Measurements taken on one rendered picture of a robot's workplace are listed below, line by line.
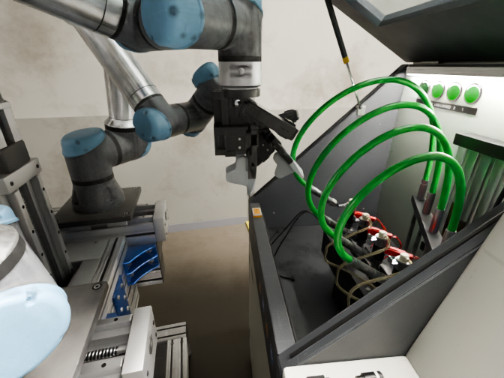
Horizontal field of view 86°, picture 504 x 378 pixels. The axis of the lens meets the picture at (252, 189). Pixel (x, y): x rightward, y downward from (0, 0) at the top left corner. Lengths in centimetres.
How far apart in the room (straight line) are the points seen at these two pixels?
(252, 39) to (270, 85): 193
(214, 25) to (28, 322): 40
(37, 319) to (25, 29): 227
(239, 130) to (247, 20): 17
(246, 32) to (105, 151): 59
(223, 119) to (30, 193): 48
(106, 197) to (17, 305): 64
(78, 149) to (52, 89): 161
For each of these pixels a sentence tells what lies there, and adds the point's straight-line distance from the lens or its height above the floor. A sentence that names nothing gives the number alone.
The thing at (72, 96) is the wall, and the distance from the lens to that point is 245.
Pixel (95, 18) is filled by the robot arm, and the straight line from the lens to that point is 50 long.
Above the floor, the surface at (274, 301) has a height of 95.
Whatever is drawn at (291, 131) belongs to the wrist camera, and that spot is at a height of 133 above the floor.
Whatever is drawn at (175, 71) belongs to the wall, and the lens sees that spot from 231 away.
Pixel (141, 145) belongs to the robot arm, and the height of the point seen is 120.
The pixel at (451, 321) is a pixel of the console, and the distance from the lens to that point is 54.
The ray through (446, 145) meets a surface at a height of 130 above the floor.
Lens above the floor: 144
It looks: 24 degrees down
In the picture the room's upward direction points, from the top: straight up
